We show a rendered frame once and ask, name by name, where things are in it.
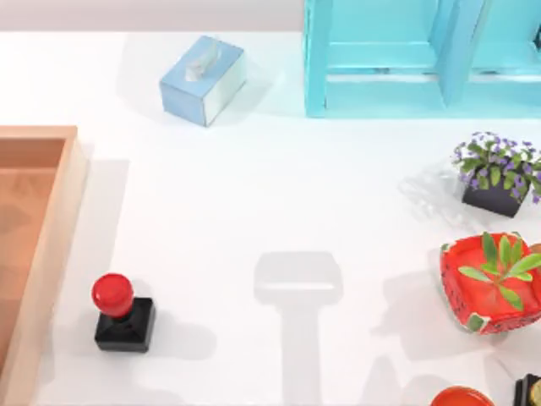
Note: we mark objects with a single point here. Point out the light blue tissue box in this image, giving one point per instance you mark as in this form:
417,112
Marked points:
198,84

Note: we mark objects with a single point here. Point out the clear plastic tray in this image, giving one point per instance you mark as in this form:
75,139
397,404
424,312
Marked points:
431,190

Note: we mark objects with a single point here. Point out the light blue rack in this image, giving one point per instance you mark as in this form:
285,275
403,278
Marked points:
380,59

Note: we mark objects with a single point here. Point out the red and black stamp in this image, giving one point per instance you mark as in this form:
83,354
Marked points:
120,313

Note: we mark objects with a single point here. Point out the purple flowers in black pot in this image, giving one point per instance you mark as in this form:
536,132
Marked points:
496,177

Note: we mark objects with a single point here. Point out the red pot with green plant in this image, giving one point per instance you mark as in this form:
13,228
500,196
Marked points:
486,287

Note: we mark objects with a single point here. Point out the salmon-coloured shallow box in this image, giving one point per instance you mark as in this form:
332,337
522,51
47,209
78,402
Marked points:
29,220

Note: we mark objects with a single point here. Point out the red round object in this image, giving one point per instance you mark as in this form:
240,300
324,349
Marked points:
460,397

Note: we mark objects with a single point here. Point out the black and yellow object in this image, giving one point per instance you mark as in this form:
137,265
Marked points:
529,391

